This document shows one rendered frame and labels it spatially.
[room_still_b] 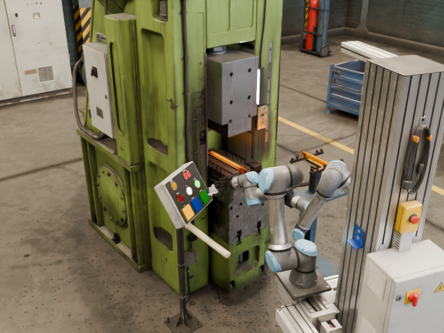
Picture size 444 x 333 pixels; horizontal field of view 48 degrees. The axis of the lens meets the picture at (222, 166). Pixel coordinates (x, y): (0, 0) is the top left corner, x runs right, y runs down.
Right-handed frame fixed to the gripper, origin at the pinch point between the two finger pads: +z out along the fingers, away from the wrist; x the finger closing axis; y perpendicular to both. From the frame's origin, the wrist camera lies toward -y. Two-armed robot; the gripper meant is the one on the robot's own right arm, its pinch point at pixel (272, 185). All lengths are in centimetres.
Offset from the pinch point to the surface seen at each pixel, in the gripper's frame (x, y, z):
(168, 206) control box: -72, -6, 11
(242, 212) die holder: -3.6, 30.6, 24.3
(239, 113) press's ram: -3, -41, 30
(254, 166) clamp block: 12.1, 2.1, 30.5
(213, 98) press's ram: -18, -52, 39
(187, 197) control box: -58, -7, 12
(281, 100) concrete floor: 330, 100, 320
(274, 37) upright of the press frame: 40, -82, 45
